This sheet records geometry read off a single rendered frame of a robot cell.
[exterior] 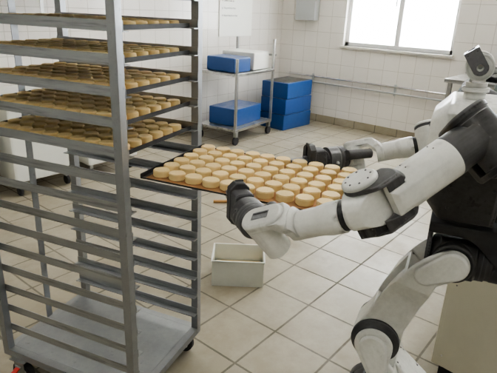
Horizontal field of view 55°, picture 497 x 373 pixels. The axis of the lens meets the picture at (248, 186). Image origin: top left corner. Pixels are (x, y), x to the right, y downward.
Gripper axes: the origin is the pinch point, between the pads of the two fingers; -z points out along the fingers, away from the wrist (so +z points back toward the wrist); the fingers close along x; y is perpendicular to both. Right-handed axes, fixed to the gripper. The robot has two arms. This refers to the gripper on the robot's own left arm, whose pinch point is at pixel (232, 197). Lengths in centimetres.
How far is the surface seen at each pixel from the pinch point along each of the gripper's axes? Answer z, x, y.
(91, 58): -31, 33, 33
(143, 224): -71, -39, 13
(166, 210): -63, -30, 5
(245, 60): -391, -6, -155
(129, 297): -21, -41, 26
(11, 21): -52, 42, 53
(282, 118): -428, -82, -224
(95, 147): -32.1, 7.0, 33.2
